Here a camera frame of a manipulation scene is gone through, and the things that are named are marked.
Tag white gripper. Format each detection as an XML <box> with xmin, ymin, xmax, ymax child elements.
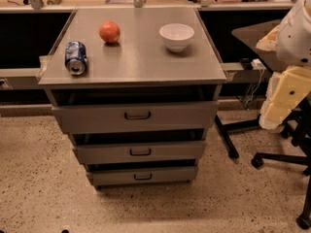
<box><xmin>259</xmin><ymin>66</ymin><xmax>311</xmax><ymax>130</ymax></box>

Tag grey bottom drawer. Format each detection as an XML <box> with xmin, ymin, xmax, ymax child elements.
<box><xmin>86</xmin><ymin>166</ymin><xmax>198</xmax><ymax>186</ymax></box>

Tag grey drawer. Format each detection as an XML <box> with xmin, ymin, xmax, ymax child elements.
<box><xmin>52</xmin><ymin>101</ymin><xmax>219</xmax><ymax>134</ymax></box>
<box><xmin>86</xmin><ymin>166</ymin><xmax>198</xmax><ymax>186</ymax></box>
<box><xmin>73</xmin><ymin>141</ymin><xmax>205</xmax><ymax>164</ymax></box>

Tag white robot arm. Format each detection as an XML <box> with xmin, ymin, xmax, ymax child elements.
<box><xmin>257</xmin><ymin>0</ymin><xmax>311</xmax><ymax>129</ymax></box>

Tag grey top drawer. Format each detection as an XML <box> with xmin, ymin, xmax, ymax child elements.
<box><xmin>52</xmin><ymin>101</ymin><xmax>219</xmax><ymax>134</ymax></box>

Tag grey middle drawer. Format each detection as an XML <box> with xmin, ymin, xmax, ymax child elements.
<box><xmin>73</xmin><ymin>141</ymin><xmax>205</xmax><ymax>164</ymax></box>

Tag grey drawer cabinet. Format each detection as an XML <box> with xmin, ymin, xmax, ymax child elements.
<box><xmin>39</xmin><ymin>8</ymin><xmax>225</xmax><ymax>172</ymax></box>

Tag black office chair base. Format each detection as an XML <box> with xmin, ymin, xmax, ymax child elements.
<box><xmin>251</xmin><ymin>97</ymin><xmax>311</xmax><ymax>230</ymax></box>

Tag black side table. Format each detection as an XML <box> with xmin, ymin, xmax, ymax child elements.
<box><xmin>215</xmin><ymin>19</ymin><xmax>287</xmax><ymax>159</ymax></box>

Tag white bowl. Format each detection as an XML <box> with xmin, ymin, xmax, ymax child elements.
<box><xmin>159</xmin><ymin>23</ymin><xmax>194</xmax><ymax>52</ymax></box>

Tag red apple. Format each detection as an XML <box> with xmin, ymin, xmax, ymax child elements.
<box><xmin>99</xmin><ymin>21</ymin><xmax>121</xmax><ymax>44</ymax></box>

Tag blue soda can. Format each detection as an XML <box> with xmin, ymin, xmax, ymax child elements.
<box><xmin>65</xmin><ymin>41</ymin><xmax>88</xmax><ymax>76</ymax></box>

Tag white power adapter with cables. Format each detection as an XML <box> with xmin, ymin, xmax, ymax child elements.
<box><xmin>241</xmin><ymin>59</ymin><xmax>265</xmax><ymax>109</ymax></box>

